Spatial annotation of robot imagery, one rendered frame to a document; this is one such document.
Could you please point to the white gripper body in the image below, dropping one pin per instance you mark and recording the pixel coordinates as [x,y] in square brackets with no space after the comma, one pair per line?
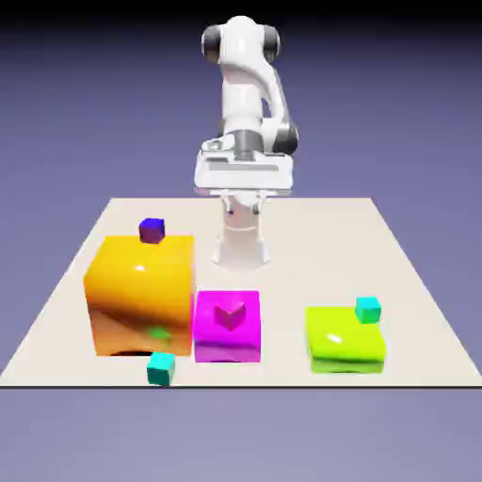
[244,177]

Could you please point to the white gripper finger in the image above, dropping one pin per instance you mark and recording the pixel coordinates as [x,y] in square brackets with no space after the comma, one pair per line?
[228,205]
[257,204]

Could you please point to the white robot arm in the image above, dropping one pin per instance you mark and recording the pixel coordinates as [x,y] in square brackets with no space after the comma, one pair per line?
[243,71]

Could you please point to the small blue cube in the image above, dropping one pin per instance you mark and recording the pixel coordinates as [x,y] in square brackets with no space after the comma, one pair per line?
[151,230]

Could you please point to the small magenta cube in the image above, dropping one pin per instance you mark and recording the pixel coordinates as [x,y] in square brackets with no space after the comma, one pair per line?
[230,314]

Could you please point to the small teal cube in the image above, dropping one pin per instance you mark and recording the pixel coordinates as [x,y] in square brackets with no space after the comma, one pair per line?
[160,369]
[368,310]

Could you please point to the large magenta box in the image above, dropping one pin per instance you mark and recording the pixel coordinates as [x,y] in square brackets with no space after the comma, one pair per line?
[227,331]

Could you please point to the large orange box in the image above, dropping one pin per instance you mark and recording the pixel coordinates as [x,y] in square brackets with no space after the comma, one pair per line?
[139,297]

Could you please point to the large lime green box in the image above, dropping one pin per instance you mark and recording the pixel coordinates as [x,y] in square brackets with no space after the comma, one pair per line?
[344,340]

